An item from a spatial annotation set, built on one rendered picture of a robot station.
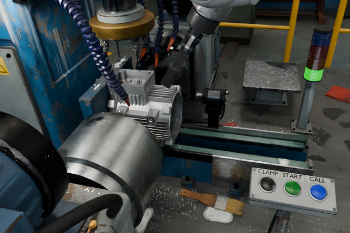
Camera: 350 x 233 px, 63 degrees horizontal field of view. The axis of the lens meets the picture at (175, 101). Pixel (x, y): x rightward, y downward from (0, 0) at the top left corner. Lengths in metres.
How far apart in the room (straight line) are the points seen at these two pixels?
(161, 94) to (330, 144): 0.69
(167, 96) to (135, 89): 0.10
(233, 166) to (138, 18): 0.52
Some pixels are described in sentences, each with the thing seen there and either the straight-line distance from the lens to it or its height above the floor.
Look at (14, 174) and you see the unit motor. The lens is 0.40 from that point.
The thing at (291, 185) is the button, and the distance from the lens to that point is 0.67.
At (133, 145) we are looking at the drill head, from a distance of 0.66.
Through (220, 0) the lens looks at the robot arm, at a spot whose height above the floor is 1.45.
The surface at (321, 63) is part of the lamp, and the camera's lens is 1.12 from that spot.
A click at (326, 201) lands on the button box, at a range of 0.69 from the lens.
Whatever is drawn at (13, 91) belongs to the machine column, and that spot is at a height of 1.17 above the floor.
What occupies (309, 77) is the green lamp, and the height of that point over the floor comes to 1.04.
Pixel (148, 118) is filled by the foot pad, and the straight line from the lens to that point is 0.85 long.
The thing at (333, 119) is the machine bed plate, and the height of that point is 0.80.
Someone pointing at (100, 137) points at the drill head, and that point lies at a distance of 0.66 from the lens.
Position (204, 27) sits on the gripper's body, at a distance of 0.68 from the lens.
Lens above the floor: 1.56
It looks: 33 degrees down
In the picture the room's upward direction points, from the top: 4 degrees counter-clockwise
